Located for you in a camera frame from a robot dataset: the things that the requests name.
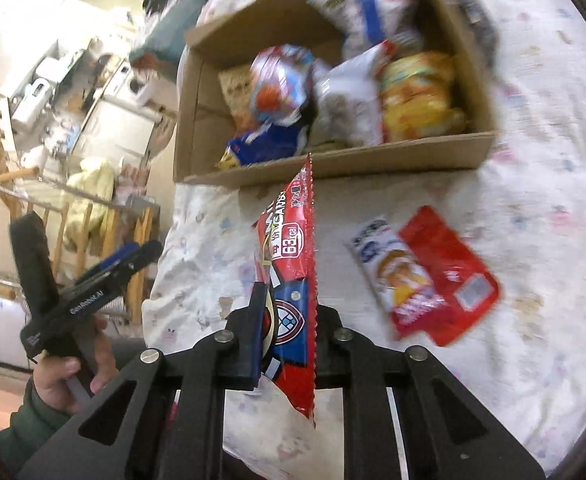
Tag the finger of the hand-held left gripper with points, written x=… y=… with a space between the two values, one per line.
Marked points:
x=110 y=260
x=133 y=260

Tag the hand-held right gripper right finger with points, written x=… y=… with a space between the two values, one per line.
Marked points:
x=328 y=350

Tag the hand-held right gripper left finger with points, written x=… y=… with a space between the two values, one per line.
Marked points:
x=253 y=340

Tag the red candy bag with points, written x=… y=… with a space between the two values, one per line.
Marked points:
x=293 y=260

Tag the dark blue snack bag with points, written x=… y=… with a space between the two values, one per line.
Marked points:
x=263 y=145

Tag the cardboard box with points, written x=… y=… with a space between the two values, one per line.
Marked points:
x=333 y=162

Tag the round blue and red bag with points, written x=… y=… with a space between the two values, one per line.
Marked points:
x=278 y=85

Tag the yellow snack bag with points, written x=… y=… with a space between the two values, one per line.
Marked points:
x=418 y=95

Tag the white and blue snack bag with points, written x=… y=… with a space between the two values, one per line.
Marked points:
x=368 y=5

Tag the person's left forearm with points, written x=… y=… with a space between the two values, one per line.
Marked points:
x=28 y=430

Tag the person's left hand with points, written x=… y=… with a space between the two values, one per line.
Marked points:
x=58 y=375

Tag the yellow cloth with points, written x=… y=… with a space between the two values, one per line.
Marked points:
x=90 y=200

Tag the drying rack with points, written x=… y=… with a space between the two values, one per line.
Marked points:
x=3 y=177

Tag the red and white snack pack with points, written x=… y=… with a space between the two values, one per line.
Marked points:
x=398 y=275

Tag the white cabinet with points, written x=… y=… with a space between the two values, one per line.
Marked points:
x=113 y=130

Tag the red pouch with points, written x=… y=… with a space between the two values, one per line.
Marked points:
x=465 y=270

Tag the white kitchen appliance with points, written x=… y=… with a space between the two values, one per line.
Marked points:
x=30 y=105

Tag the white washing machine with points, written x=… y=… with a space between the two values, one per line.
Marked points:
x=133 y=85

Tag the teal pillow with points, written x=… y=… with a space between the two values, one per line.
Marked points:
x=168 y=35

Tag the printed bed quilt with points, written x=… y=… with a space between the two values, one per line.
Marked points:
x=548 y=185

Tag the grey striped cloth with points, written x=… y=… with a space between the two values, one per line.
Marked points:
x=473 y=25

